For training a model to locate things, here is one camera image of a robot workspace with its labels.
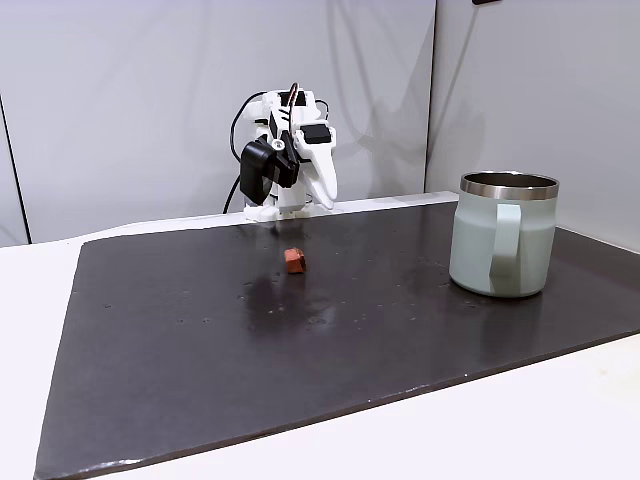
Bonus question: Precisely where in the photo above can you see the small red cube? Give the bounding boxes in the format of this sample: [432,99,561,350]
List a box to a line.
[283,246,308,276]

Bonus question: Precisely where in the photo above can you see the mint green steel-rimmed cup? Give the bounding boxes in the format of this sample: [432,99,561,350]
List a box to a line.
[448,171,560,299]

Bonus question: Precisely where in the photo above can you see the black table mat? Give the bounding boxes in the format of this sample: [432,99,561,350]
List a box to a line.
[33,201,640,480]

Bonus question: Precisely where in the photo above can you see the black camera box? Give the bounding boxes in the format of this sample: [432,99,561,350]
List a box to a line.
[239,138,302,206]

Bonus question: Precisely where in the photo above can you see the white rail behind mat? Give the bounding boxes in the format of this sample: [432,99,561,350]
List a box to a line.
[79,190,462,246]

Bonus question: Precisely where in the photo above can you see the thin black wall strip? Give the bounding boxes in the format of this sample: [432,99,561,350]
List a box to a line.
[0,93,33,245]

